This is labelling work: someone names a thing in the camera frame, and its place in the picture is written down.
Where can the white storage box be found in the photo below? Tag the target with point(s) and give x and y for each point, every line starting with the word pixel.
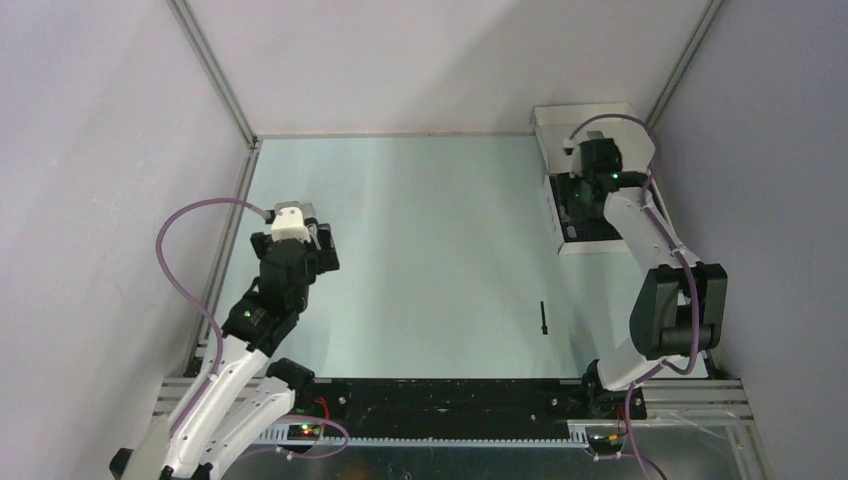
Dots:
pixel 553 125

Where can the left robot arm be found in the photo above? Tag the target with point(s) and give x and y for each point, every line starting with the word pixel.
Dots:
pixel 247 391

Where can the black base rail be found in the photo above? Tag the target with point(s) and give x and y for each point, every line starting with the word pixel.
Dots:
pixel 465 409

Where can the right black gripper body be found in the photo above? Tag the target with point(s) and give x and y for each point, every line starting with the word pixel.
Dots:
pixel 585 192

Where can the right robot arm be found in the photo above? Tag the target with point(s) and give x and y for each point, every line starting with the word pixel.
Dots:
pixel 679 309

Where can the black cleaning brush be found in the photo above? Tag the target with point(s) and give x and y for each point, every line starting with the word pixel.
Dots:
pixel 543 319

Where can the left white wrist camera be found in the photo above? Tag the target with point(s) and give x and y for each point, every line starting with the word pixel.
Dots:
pixel 287 223

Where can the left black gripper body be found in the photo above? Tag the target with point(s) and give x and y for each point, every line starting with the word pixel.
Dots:
pixel 326 247

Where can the silver black hair clipper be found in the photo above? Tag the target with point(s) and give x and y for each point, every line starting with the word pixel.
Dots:
pixel 311 215

